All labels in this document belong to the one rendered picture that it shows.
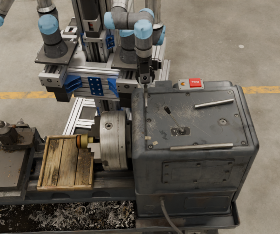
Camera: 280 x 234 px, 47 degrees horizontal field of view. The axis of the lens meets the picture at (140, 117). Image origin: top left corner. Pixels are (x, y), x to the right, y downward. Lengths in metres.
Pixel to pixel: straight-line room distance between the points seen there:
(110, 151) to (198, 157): 0.42
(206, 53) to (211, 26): 0.53
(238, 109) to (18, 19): 3.73
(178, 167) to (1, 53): 3.20
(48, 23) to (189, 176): 1.20
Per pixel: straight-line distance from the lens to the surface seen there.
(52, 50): 2.12
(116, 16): 1.48
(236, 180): 1.79
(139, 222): 2.09
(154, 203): 1.94
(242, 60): 3.91
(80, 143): 1.73
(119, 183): 1.84
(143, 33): 1.37
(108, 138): 1.58
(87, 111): 3.05
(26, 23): 4.73
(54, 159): 1.98
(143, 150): 1.48
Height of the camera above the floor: 2.49
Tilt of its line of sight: 51 degrees down
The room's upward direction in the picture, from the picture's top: 4 degrees counter-clockwise
